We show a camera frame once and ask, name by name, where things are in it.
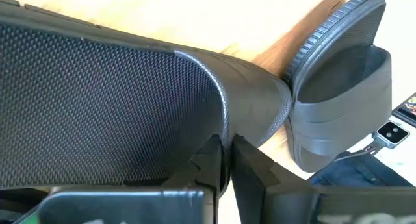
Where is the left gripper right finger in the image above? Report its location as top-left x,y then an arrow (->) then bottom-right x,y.
231,134 -> 316,224

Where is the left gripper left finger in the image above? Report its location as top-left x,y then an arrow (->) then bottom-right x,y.
168,134 -> 226,224

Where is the black rubber slide sandal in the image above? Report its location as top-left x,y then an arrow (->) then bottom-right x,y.
281,0 -> 393,174
0,0 -> 293,199

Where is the dark blue cloth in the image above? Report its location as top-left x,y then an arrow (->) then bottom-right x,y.
306,150 -> 414,188

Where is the small square grey device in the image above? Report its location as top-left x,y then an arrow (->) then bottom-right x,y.
363,120 -> 411,155

